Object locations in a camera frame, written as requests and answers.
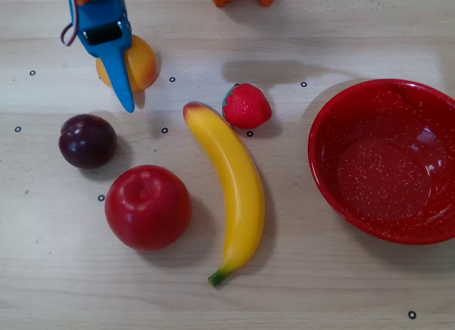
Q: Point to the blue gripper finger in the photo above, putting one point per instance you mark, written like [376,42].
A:
[119,77]

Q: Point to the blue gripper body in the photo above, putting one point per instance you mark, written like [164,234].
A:
[104,35]

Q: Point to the orange yellow toy peach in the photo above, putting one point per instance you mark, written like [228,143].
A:
[142,67]

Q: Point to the red speckled enamel bowl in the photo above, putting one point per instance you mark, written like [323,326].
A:
[384,166]

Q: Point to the dark purple toy plum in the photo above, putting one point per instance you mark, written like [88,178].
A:
[87,141]

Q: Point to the red toy strawberry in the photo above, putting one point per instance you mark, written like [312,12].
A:
[247,107]

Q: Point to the red toy apple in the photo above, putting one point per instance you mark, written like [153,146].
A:
[147,209]

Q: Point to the yellow toy banana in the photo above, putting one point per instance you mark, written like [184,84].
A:
[238,187]

